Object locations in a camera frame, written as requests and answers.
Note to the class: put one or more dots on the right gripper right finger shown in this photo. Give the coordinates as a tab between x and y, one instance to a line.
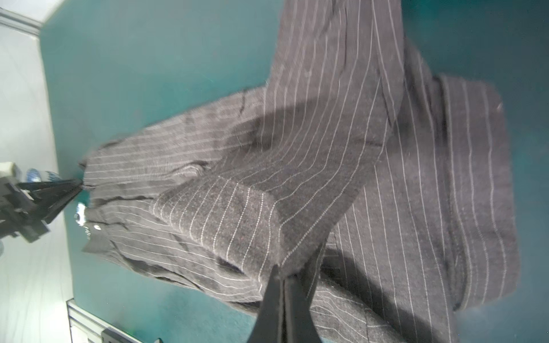
298	326

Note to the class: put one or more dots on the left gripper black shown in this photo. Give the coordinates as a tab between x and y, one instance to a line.
17	201

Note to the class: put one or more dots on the small metal clip on table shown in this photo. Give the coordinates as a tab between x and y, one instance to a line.
81	220

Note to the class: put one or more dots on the blue white ceramic plate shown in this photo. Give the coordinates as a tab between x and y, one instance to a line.
35	175

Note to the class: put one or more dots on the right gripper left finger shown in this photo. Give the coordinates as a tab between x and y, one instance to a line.
269	326

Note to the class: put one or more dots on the grey pinstriped long sleeve shirt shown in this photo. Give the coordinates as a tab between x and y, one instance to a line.
387	190

